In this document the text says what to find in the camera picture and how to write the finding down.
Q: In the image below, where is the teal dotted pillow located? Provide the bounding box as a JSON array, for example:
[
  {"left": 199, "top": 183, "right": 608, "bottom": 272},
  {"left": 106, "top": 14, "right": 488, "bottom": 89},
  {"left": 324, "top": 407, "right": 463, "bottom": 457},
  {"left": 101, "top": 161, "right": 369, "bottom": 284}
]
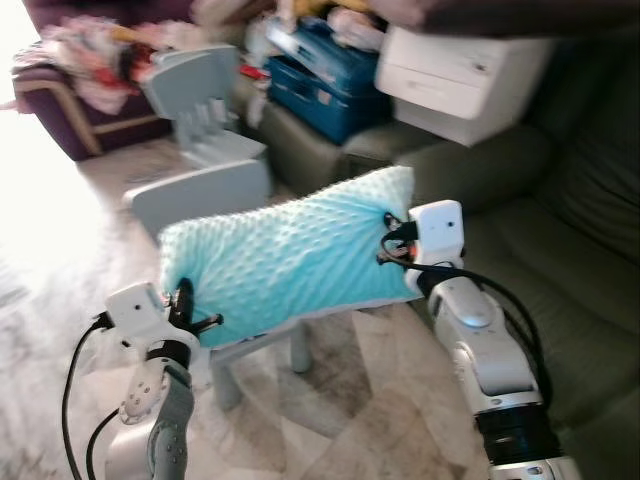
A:
[{"left": 158, "top": 165, "right": 426, "bottom": 349}]

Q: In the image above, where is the grey-green leather sofa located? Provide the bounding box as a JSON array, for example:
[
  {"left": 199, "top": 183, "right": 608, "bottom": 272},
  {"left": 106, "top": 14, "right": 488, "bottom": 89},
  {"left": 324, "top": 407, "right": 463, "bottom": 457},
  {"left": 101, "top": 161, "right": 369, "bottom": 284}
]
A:
[{"left": 235, "top": 30, "right": 640, "bottom": 480}]

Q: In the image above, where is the light blue plastic child chair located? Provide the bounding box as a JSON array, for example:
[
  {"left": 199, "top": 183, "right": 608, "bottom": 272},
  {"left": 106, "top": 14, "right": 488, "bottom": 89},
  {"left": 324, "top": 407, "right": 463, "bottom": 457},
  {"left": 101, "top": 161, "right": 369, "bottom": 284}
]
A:
[
  {"left": 125, "top": 160, "right": 346, "bottom": 411},
  {"left": 142, "top": 45, "right": 269, "bottom": 171}
]

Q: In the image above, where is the blue fabric bag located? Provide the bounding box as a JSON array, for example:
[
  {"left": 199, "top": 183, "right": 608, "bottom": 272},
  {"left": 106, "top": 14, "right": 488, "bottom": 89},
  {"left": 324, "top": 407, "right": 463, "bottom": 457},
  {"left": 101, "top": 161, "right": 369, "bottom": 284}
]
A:
[{"left": 262, "top": 18, "right": 393, "bottom": 146}]

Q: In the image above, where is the white printer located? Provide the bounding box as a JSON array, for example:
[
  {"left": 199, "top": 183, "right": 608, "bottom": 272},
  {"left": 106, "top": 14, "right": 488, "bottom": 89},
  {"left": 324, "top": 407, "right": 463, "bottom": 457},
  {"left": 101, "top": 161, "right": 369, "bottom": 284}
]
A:
[{"left": 375, "top": 25, "right": 556, "bottom": 148}]

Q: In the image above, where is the purple armchair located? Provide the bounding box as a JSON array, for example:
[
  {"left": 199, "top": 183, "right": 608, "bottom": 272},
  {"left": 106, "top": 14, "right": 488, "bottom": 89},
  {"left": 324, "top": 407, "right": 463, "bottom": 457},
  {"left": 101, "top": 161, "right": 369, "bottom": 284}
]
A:
[{"left": 10, "top": 0, "right": 201, "bottom": 161}]

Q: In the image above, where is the yellow and white clothes heap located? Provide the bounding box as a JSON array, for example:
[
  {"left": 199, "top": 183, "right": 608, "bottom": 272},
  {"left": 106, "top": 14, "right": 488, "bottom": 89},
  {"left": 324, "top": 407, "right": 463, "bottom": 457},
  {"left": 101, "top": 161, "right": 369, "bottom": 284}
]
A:
[{"left": 270, "top": 0, "right": 401, "bottom": 51}]

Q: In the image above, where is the brown wooden ledge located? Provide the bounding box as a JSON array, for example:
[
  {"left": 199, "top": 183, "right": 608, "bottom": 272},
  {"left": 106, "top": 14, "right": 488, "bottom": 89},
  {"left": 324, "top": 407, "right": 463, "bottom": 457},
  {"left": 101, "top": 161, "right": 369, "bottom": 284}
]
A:
[{"left": 380, "top": 0, "right": 640, "bottom": 39}]

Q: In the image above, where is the pink and white clothes pile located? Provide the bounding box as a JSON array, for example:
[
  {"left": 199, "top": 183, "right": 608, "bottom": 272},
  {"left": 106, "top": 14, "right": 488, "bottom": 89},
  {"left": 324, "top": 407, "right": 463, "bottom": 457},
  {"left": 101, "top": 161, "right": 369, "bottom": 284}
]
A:
[{"left": 40, "top": 15, "right": 191, "bottom": 116}]

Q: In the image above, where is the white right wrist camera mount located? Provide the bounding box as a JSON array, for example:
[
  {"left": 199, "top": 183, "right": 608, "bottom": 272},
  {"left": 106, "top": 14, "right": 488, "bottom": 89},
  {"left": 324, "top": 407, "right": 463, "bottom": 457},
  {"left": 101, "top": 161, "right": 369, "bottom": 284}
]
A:
[{"left": 408, "top": 200, "right": 466, "bottom": 269}]

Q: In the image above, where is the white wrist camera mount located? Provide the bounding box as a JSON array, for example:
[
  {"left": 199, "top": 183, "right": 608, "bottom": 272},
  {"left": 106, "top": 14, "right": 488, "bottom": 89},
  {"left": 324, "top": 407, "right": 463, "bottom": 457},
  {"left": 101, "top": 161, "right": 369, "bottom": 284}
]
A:
[
  {"left": 105, "top": 282, "right": 173, "bottom": 349},
  {"left": 408, "top": 200, "right": 466, "bottom": 269}
]

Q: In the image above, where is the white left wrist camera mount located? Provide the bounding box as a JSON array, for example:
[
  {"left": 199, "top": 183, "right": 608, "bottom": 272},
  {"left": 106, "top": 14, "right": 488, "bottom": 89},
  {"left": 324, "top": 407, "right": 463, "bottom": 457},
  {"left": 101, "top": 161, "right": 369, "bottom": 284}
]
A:
[{"left": 105, "top": 282, "right": 173, "bottom": 349}]

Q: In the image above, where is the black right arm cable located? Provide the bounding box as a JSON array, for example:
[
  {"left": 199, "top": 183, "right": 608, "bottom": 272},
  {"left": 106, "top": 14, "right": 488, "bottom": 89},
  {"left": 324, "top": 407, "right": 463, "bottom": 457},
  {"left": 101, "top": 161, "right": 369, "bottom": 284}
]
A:
[{"left": 420, "top": 265, "right": 553, "bottom": 411}]

